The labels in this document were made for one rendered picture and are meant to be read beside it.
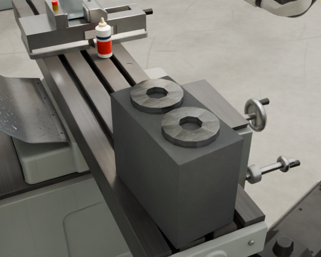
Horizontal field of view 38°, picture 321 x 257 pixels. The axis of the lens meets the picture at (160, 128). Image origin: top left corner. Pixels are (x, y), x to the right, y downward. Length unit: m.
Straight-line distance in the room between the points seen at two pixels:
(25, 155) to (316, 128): 1.88
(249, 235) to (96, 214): 0.61
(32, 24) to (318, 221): 0.96
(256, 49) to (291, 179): 1.32
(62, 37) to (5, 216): 0.50
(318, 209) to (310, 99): 1.62
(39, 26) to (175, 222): 0.79
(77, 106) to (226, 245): 0.50
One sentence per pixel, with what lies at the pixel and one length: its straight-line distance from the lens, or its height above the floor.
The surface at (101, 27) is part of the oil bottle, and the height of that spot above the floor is 1.03.
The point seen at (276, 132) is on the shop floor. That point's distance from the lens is 2.64.
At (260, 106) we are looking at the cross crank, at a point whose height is 0.69.
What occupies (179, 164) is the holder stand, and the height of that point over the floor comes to 1.13.
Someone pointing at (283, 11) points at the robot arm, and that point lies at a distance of 1.06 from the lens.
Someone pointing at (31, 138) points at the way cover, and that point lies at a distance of 1.13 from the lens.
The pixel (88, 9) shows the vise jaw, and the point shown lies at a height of 1.05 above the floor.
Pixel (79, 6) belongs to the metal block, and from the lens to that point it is 1.36.
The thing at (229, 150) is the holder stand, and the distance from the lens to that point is 0.71.
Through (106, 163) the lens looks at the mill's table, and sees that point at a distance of 0.95.
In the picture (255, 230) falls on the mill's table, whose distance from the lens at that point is 0.86.
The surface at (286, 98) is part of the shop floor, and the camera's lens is 2.93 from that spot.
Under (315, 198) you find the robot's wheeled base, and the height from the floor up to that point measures 0.59.
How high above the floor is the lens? 1.57
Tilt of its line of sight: 37 degrees down
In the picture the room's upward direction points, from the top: straight up
